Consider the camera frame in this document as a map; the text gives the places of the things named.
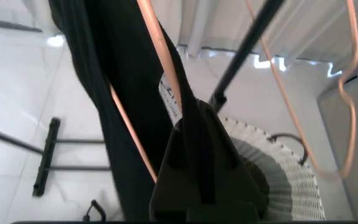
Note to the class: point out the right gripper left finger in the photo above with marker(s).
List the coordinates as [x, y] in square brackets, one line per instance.
[166, 186]

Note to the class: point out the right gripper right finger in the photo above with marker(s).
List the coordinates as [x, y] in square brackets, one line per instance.
[234, 186]

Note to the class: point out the pink clothes hanger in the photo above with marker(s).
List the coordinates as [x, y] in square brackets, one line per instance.
[353, 124]
[158, 40]

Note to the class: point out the black garment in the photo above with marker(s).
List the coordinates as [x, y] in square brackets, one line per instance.
[119, 46]

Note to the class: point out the white laundry basket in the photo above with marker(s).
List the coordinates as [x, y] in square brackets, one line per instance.
[303, 193]

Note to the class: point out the black clothes rack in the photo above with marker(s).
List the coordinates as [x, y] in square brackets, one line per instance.
[253, 37]

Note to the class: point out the white curtain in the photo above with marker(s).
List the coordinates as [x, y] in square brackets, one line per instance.
[306, 28]

